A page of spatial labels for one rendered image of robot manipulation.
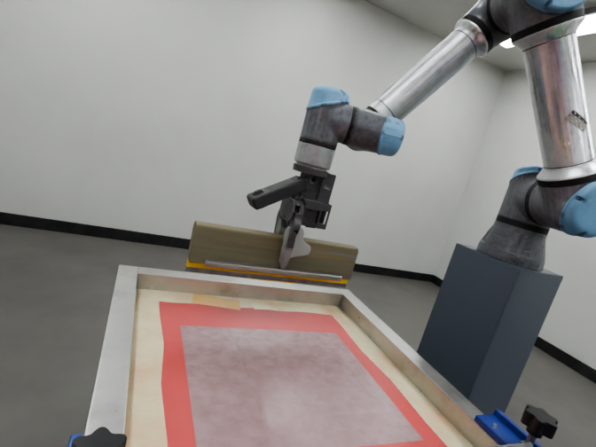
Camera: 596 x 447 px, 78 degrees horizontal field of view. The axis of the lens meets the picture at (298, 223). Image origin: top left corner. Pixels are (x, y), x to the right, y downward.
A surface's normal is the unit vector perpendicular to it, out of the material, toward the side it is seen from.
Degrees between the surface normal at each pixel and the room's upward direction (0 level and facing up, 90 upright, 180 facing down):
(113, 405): 0
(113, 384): 0
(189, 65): 90
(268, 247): 90
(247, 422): 0
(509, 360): 90
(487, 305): 90
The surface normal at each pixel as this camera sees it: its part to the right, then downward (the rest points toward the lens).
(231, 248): 0.34, 0.27
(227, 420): 0.26, -0.95
